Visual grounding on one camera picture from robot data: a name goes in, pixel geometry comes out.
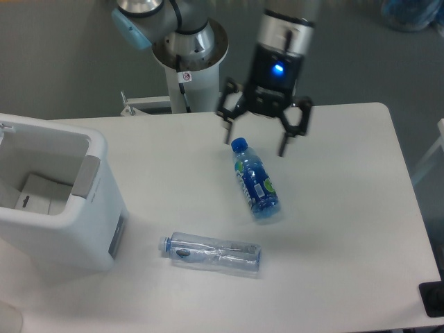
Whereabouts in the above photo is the white trash can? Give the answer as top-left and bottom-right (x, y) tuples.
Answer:
(1, 114), (128, 271)

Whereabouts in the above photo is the white pedestal base frame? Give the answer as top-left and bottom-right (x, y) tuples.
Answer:
(119, 89), (230, 117)

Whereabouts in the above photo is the clear crushed plastic bottle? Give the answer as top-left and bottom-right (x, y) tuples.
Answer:
(158, 232), (262, 278)

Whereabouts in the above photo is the white plastic package bag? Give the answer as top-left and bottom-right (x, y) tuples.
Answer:
(15, 174), (72, 215)

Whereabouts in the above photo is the black pedestal cable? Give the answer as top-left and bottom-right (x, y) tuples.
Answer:
(175, 54), (192, 113)

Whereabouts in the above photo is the blue labelled plastic bottle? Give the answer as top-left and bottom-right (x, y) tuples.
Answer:
(231, 137), (280, 219)

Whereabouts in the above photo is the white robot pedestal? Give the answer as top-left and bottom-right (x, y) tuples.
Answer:
(152, 18), (229, 96)

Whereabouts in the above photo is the white frame at right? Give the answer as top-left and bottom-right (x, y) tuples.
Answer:
(411, 119), (443, 186)

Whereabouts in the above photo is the black device at table edge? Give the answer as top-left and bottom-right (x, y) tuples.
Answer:
(418, 281), (443, 318)

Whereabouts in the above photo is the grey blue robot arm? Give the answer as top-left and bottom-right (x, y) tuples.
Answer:
(112, 1), (320, 143)

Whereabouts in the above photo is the blue plastic bag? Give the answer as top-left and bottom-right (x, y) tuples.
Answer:
(381, 0), (443, 33)

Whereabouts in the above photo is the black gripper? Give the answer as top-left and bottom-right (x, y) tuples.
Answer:
(216, 43), (314, 157)

